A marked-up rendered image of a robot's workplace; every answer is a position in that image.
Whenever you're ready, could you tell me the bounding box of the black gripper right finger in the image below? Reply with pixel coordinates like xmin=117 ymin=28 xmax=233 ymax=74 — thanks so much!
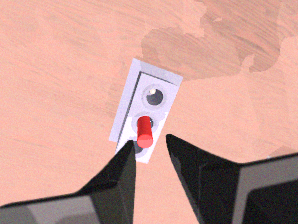
xmin=166 ymin=134 xmax=298 ymax=224

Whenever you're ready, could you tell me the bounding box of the red peg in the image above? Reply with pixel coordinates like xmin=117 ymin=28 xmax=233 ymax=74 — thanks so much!
xmin=137 ymin=116 xmax=153 ymax=148

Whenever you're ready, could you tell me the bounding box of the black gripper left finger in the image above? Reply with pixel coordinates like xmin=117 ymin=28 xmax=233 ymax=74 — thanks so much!
xmin=0 ymin=140 xmax=136 ymax=224

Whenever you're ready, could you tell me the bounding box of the light grey plate with holes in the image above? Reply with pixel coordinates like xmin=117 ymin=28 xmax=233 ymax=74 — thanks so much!
xmin=115 ymin=71 xmax=179 ymax=164

